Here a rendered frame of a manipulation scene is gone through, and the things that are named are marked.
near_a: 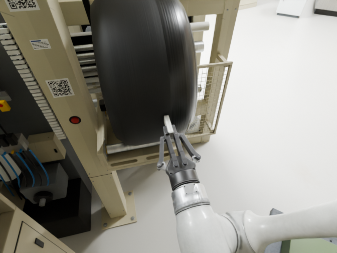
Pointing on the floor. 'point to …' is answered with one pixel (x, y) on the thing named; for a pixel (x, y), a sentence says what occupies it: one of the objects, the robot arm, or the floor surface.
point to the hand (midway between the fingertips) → (168, 126)
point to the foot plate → (107, 223)
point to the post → (23, 18)
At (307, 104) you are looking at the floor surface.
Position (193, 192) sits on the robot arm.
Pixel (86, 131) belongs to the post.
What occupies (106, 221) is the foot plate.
